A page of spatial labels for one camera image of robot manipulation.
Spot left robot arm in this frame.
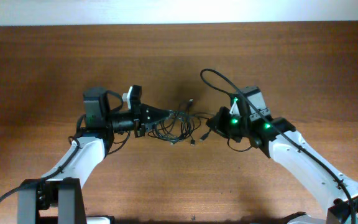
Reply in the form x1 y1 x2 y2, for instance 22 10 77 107
17 85 170 224

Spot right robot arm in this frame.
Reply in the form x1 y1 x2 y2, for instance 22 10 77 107
206 86 358 223

